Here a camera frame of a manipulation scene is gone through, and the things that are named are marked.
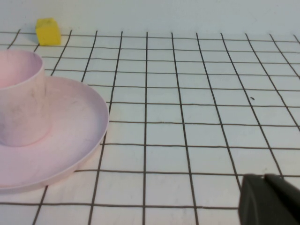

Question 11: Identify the pink plastic cup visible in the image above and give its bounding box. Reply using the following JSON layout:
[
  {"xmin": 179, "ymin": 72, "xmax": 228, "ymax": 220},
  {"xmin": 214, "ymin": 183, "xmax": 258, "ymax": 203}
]
[{"xmin": 0, "ymin": 49, "xmax": 51, "ymax": 147}]

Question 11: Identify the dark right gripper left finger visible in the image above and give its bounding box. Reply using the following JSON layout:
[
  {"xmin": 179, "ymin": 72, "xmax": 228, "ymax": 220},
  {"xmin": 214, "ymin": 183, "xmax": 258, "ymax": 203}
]
[{"xmin": 238, "ymin": 174, "xmax": 298, "ymax": 225}]

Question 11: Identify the pink round plate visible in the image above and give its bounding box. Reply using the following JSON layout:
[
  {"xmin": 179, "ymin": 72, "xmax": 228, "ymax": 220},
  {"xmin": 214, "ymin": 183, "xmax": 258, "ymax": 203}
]
[{"xmin": 0, "ymin": 75, "xmax": 110, "ymax": 195}]

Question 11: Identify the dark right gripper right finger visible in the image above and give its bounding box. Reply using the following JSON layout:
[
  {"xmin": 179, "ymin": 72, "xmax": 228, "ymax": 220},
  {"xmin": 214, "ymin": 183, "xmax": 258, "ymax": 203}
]
[{"xmin": 264, "ymin": 173, "xmax": 300, "ymax": 225}]

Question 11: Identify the yellow cube block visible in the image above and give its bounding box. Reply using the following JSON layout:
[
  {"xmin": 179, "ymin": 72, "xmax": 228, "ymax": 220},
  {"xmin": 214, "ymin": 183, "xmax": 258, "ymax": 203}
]
[{"xmin": 35, "ymin": 17, "xmax": 62, "ymax": 46}]

